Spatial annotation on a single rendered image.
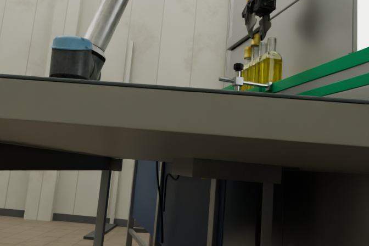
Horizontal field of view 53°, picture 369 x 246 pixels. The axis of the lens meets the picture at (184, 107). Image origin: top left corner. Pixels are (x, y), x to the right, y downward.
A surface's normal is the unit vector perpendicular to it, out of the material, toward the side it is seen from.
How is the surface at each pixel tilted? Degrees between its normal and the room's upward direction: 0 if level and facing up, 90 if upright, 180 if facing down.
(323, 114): 90
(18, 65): 90
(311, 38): 90
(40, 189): 90
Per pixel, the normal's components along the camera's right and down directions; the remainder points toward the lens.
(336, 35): -0.95, -0.12
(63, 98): -0.04, -0.17
